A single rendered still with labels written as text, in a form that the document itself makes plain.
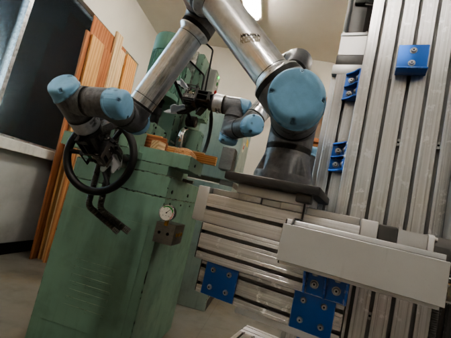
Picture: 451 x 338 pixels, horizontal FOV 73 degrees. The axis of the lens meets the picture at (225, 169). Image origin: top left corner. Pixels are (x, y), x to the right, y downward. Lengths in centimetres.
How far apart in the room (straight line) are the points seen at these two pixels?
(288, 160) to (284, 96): 17
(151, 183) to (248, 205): 63
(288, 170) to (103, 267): 90
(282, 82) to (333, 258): 35
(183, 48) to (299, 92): 41
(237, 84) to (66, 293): 313
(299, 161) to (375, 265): 30
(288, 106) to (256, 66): 13
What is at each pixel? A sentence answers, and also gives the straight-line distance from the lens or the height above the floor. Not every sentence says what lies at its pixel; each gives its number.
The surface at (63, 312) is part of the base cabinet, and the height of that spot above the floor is 18.
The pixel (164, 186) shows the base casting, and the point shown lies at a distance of 126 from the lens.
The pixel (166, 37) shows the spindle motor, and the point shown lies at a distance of 158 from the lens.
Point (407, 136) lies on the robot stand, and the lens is 94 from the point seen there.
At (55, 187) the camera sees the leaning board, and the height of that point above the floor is 57.
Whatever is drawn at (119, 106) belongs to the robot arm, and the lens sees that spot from 78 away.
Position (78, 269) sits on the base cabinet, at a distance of 143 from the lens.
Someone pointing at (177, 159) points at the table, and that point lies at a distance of 126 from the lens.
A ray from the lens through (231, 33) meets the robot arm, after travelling 75.
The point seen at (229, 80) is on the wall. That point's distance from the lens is 401.
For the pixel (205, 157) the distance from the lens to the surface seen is 139.
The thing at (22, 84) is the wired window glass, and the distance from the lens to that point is 279.
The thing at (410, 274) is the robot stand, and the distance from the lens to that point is 59.
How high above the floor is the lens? 74
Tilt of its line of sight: 7 degrees up
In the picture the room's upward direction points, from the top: 13 degrees clockwise
